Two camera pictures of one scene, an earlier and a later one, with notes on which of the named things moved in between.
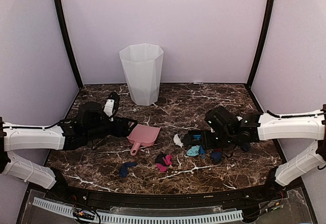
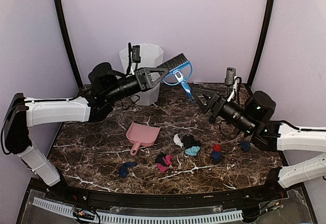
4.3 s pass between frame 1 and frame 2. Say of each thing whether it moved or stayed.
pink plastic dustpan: stayed
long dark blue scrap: stayed
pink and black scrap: stayed
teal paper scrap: stayed
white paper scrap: stayed
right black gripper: moved
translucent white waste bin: stayed
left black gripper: moved
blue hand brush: moved
